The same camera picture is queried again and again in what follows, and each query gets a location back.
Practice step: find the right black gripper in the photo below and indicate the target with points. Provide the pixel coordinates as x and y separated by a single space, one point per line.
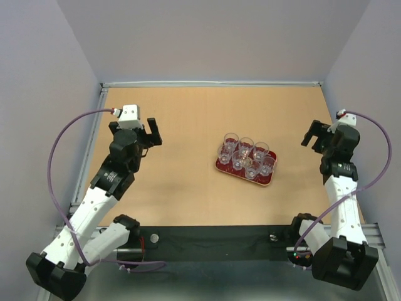
317 128

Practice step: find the red lacquer tray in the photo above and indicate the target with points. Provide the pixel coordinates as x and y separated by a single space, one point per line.
228 169

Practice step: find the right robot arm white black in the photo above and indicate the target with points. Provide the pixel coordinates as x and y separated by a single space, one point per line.
343 256

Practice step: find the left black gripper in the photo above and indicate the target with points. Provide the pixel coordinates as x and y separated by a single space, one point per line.
153 139

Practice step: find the clear glass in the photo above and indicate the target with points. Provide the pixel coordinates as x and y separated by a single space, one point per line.
230 141
261 150
224 154
238 160
246 145
267 166
252 169

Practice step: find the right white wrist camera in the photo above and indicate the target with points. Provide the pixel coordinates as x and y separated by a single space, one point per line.
343 118

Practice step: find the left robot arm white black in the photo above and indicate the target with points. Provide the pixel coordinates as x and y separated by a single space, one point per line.
63 266

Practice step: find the circuit board with leds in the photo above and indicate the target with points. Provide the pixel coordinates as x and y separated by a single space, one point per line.
300 257

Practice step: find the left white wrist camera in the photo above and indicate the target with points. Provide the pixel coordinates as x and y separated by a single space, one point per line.
128 117

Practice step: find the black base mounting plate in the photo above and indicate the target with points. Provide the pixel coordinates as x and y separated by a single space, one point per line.
210 243

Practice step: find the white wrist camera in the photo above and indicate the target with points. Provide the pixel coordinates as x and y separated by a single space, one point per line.
343 118
128 117

